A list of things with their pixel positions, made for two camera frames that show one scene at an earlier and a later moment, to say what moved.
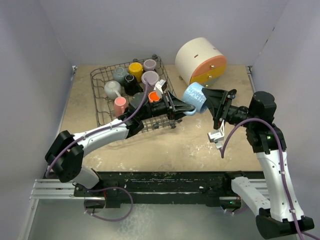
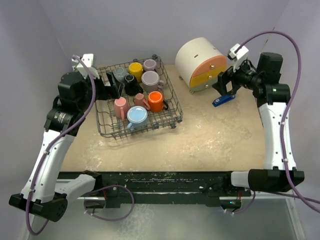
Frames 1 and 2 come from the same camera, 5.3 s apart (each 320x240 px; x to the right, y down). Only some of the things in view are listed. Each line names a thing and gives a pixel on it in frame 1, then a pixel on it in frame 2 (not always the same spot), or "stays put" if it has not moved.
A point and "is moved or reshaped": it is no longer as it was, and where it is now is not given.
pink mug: x=120 y=104 stays put
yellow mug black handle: x=136 y=68 stays put
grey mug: x=119 y=74 stays put
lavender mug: x=152 y=77 stays put
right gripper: x=219 y=103 -> x=225 y=77
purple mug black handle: x=149 y=65 stays put
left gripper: x=176 y=108 -> x=108 y=92
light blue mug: x=194 y=95 is moved or reshaped
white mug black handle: x=131 y=86 stays put
